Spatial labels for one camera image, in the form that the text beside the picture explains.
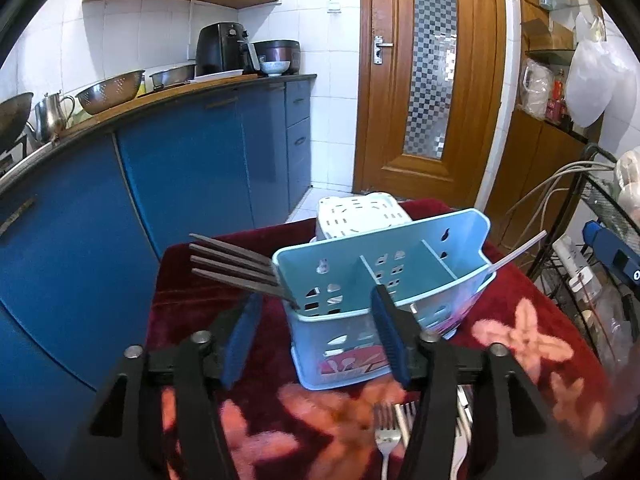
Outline silver metal utensil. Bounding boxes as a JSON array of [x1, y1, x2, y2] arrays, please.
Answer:
[[449, 385, 474, 480]]

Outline white plastic bag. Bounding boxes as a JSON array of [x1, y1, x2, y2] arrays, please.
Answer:
[[565, 12, 640, 129]]

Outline steel kettle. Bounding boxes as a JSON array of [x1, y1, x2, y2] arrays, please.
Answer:
[[34, 91, 76, 143]]

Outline steel colander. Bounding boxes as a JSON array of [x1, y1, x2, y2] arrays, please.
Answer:
[[75, 70, 146, 115]]

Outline blue base cabinets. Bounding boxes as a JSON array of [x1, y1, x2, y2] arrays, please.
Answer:
[[0, 74, 318, 461]]

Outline wooden shelf unit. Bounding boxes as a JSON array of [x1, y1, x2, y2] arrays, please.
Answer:
[[487, 0, 607, 241]]

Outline white power strip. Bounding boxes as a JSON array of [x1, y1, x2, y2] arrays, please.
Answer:
[[552, 236, 602, 302]]

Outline dark wok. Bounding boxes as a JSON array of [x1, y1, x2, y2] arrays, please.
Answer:
[[0, 92, 35, 153]]

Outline black air fryer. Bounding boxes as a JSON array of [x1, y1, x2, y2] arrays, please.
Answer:
[[195, 22, 261, 78]]

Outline clear bag of goods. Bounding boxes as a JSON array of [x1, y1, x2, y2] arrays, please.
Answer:
[[517, 57, 554, 119]]

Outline bagged goods on rack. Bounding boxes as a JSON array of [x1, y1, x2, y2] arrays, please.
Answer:
[[612, 145, 640, 227]]

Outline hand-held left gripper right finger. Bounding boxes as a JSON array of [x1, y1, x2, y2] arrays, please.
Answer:
[[370, 285, 586, 480]]

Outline white tray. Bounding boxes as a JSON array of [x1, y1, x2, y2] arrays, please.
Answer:
[[192, 70, 244, 82]]

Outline held metal fork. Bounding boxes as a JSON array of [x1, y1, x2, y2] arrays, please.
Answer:
[[192, 268, 301, 309]]

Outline red packets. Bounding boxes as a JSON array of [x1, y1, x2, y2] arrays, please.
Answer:
[[545, 80, 569, 124]]

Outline silver door handle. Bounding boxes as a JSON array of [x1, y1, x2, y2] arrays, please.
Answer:
[[373, 36, 395, 65]]

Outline white plastic basket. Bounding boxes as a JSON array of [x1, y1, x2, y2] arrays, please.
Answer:
[[314, 192, 413, 243]]

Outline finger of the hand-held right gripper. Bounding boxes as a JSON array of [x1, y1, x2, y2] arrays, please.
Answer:
[[582, 221, 640, 287]]

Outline wooden door with glass panel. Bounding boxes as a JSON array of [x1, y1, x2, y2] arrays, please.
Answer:
[[352, 0, 506, 206]]

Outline red floral blanket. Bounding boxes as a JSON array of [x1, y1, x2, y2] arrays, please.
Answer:
[[147, 199, 621, 480]]

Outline dark wooden chopstick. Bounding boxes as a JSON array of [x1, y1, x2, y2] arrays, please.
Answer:
[[189, 244, 279, 277], [189, 233, 276, 263], [190, 256, 282, 287]]

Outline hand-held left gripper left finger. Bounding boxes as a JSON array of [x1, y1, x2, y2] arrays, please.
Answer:
[[60, 292, 264, 480]]

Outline dark rice cooker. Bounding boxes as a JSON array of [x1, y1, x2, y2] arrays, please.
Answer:
[[250, 40, 302, 76]]

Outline silver fork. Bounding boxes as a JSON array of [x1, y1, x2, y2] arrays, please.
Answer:
[[395, 400, 419, 441], [372, 401, 404, 480]]

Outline grey cables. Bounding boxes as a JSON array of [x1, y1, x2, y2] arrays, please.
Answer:
[[500, 160, 617, 243]]

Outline black wire rack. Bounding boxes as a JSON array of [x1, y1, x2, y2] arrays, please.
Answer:
[[530, 144, 640, 366]]

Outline steel mixing bowl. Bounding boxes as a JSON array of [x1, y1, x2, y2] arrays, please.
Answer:
[[149, 64, 197, 89]]

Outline light blue plastic utensil caddy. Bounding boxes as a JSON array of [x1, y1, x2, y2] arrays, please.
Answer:
[[271, 208, 493, 391]]

